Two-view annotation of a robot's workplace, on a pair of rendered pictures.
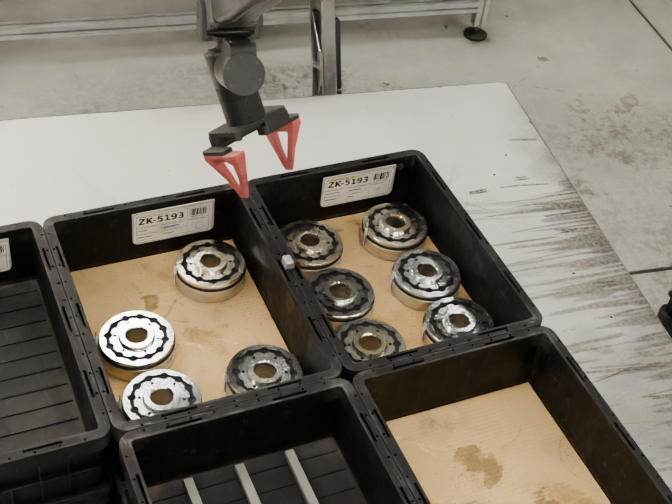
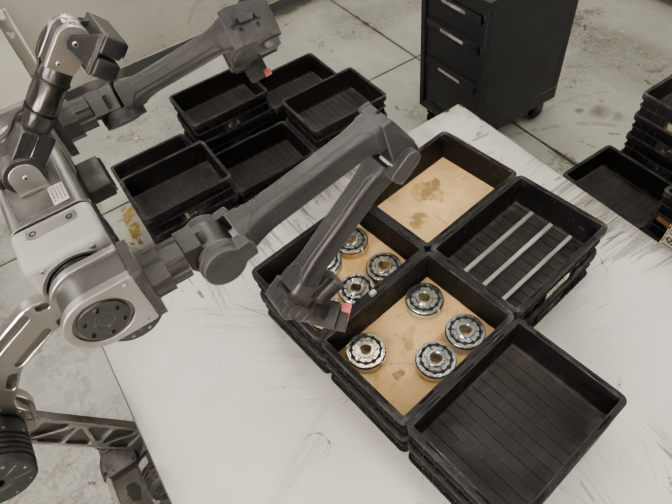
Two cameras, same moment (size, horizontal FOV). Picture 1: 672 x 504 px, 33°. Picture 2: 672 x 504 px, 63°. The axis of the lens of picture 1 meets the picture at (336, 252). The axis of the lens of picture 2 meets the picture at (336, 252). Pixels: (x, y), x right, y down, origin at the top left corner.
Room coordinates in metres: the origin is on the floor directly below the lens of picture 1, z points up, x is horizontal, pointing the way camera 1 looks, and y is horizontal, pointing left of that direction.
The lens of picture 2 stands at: (1.28, 0.84, 2.14)
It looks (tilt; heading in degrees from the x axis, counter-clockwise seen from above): 52 degrees down; 265
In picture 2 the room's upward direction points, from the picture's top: 10 degrees counter-clockwise
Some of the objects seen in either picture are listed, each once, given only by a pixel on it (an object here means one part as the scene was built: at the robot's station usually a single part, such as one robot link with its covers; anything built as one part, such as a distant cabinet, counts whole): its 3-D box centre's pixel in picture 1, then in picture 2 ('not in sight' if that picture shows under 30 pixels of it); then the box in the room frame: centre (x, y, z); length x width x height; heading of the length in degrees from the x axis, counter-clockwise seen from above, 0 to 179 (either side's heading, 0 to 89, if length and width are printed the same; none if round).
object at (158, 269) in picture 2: not in sight; (160, 268); (1.52, 0.25, 1.45); 0.09 x 0.08 x 0.12; 111
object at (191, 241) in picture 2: not in sight; (205, 250); (1.45, 0.22, 1.43); 0.10 x 0.05 x 0.09; 21
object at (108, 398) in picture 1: (185, 298); (416, 330); (1.06, 0.19, 0.92); 0.40 x 0.30 x 0.02; 28
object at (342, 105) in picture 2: not in sight; (338, 136); (0.99, -1.24, 0.37); 0.40 x 0.30 x 0.45; 21
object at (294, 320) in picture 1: (185, 324); (416, 340); (1.06, 0.19, 0.87); 0.40 x 0.30 x 0.11; 28
